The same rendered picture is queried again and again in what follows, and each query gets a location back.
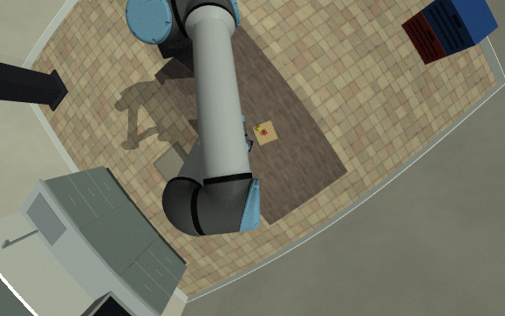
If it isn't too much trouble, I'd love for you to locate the tan mat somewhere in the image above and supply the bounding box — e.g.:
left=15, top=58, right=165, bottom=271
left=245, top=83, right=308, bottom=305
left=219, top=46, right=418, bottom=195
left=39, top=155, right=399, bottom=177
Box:
left=252, top=120, right=278, bottom=146

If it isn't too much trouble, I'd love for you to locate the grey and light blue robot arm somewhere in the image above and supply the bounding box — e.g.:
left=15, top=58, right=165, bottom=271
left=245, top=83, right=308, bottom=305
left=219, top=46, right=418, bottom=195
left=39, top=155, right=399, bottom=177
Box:
left=126, top=0, right=260, bottom=237

